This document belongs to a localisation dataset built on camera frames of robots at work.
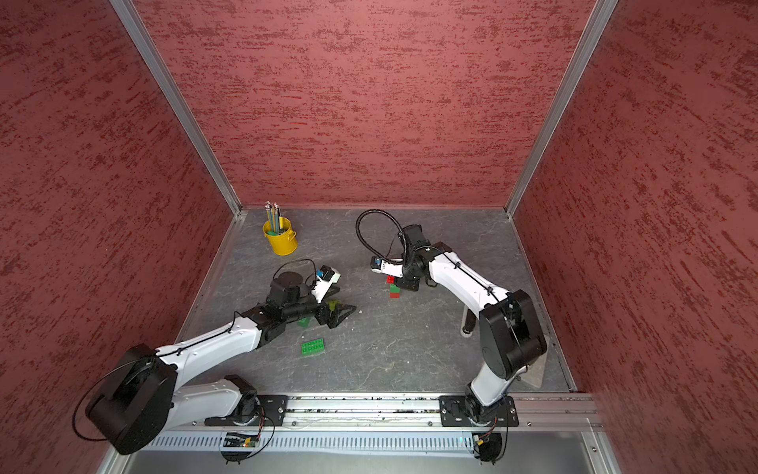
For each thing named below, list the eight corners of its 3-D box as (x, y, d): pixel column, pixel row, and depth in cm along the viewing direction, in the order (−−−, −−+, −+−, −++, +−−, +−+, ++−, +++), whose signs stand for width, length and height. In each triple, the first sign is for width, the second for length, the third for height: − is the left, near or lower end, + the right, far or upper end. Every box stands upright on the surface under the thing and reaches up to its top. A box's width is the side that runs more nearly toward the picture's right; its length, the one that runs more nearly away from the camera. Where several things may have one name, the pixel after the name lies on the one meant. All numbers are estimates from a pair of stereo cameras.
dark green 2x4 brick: (303, 356, 85) (301, 353, 83) (303, 345, 87) (301, 342, 85) (325, 351, 86) (323, 349, 84) (324, 340, 88) (322, 338, 86)
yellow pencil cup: (274, 259, 107) (264, 239, 98) (271, 242, 112) (261, 222, 103) (300, 251, 110) (293, 231, 100) (296, 235, 115) (288, 214, 105)
